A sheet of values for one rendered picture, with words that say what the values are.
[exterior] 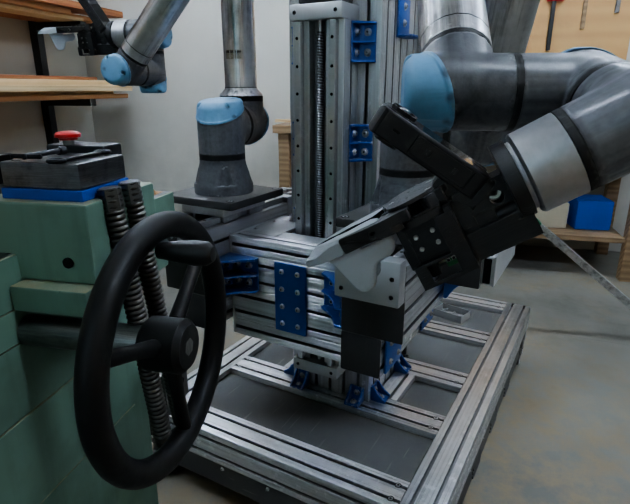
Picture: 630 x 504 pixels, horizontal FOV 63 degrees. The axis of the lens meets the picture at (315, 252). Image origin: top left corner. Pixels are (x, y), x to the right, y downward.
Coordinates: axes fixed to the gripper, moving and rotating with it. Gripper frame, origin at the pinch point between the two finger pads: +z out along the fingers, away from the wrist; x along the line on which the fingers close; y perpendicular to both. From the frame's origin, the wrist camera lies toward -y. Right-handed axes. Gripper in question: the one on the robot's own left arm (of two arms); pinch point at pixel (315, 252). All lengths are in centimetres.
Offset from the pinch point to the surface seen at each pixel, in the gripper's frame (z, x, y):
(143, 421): 48, 18, 15
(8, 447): 40.2, -8.3, 3.0
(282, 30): 58, 333, -102
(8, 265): 30.2, -3.8, -14.3
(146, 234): 11.4, -6.3, -9.6
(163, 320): 17.7, -2.7, -1.1
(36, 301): 29.2, -4.3, -9.5
